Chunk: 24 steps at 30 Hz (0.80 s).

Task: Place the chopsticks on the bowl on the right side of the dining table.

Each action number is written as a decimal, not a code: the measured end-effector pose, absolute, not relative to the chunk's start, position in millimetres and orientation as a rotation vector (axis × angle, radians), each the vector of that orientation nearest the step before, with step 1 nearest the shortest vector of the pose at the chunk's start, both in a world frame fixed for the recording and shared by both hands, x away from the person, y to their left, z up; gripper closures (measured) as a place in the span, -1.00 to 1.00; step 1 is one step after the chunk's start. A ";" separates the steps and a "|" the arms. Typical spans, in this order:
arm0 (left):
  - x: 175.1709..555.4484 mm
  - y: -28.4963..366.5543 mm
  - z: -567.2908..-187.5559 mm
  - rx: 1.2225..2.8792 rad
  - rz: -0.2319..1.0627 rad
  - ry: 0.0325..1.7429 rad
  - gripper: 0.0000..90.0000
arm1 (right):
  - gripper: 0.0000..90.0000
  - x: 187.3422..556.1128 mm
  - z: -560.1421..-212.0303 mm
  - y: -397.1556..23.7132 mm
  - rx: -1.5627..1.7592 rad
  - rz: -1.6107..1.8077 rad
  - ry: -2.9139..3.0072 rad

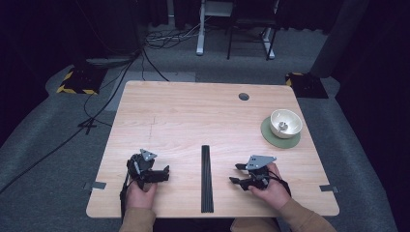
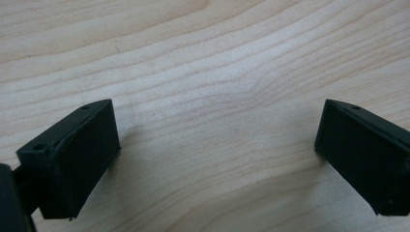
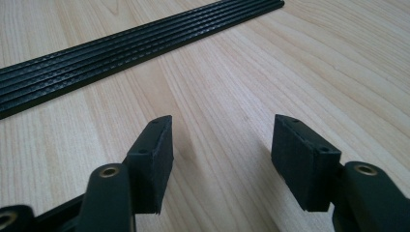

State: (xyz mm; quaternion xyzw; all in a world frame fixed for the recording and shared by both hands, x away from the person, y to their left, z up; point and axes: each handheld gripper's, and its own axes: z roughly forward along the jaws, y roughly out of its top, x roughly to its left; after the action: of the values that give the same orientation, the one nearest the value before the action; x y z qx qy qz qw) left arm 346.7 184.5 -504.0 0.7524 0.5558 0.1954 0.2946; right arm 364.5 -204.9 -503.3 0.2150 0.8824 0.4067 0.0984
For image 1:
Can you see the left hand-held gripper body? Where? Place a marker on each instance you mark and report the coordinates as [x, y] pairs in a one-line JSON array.
[[141, 168]]

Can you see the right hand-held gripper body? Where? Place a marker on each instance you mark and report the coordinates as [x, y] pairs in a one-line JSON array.
[[258, 174]]

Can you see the black chopstick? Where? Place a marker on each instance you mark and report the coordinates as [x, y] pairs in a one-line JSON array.
[[210, 193], [203, 193], [207, 193]]

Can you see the cream ceramic bowl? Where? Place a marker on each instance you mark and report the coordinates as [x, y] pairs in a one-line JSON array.
[[291, 121]]

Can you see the person's right hand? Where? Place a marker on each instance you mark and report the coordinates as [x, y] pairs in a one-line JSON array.
[[274, 191]]

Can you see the person's left hand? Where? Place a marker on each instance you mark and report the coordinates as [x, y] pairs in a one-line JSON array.
[[139, 197]]

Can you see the green round plate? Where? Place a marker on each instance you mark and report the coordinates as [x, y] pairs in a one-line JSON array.
[[267, 137]]

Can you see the person's tan clothing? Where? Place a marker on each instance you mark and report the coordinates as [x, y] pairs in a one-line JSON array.
[[254, 225]]

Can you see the grey tape strip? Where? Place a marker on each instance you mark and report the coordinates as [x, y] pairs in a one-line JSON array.
[[98, 185], [328, 188]]

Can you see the small grey object in bowl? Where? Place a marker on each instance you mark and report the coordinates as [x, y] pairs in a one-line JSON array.
[[282, 126]]

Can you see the grey table grommet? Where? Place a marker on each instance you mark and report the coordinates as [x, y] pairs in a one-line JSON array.
[[244, 96]]

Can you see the white desk leg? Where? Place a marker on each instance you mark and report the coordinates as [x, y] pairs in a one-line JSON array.
[[269, 45], [200, 35]]

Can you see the black yellow striped base plate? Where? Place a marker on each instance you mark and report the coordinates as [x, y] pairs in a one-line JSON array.
[[82, 82], [306, 85]]

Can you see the black metal chair frame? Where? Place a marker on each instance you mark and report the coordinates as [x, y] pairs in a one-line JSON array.
[[229, 42]]

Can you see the grey slanted post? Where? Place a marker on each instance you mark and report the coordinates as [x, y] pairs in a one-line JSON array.
[[338, 38]]

